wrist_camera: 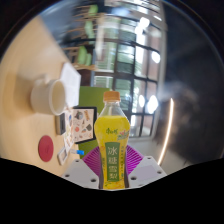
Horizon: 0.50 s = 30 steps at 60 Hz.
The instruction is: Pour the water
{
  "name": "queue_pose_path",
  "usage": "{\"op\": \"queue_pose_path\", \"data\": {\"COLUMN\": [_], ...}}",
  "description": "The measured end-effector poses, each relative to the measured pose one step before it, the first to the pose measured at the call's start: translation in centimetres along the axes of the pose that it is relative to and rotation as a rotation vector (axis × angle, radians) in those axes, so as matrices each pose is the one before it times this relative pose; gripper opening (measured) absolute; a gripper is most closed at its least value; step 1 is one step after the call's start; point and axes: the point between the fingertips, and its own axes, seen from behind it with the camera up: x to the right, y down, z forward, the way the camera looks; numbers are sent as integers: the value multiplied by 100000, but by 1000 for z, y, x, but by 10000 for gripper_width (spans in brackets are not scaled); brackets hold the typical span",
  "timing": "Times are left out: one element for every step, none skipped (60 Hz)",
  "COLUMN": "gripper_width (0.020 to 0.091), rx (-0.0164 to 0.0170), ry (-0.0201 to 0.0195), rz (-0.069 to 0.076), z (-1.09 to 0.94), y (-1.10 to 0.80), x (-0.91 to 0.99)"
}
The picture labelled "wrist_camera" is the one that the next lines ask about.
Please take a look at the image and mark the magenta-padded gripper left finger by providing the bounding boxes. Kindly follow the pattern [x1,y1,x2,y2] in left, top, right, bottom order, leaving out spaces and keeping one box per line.
[61,146,101,190]

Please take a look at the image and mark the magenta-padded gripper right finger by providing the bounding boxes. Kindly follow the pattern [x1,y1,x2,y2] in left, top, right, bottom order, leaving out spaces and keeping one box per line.
[125,144,168,190]

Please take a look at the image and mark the yellow drink bottle orange cap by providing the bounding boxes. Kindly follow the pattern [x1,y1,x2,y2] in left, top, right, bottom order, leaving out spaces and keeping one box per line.
[93,90,132,190]

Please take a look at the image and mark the small blue-capped bottle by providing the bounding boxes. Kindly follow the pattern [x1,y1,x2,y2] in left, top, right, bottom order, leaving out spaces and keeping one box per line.
[69,148,86,156]

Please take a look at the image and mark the small white card case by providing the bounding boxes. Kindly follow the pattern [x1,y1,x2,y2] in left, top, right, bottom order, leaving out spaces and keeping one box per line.
[56,146,70,167]

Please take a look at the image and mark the flat round red coaster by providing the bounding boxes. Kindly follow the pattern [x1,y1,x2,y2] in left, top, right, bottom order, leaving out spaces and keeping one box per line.
[37,134,55,163]

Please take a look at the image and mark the long curved light strip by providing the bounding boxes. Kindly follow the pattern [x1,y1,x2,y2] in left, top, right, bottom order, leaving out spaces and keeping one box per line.
[156,97,175,167]

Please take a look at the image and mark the black tablet with stickers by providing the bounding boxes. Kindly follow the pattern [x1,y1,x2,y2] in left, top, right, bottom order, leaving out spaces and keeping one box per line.
[71,106,98,145]

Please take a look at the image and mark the small dark box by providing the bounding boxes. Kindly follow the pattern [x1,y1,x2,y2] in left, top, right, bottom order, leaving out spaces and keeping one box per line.
[55,112,67,136]

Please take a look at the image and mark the pendant ceiling lamps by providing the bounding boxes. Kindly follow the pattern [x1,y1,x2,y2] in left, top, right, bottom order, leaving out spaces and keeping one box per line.
[133,15,162,115]

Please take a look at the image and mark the white ceramic mug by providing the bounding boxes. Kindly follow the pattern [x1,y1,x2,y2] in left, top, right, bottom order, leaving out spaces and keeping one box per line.
[30,78,68,117]

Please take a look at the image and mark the open white book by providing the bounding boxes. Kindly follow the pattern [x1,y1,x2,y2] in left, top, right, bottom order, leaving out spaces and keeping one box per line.
[59,61,82,108]

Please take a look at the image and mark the wooden chairs with green seats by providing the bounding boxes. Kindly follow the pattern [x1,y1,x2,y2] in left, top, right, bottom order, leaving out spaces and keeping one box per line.
[63,2,102,72]

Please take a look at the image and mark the dark-framed window wall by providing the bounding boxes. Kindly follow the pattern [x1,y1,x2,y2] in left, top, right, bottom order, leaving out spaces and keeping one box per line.
[92,0,165,140]

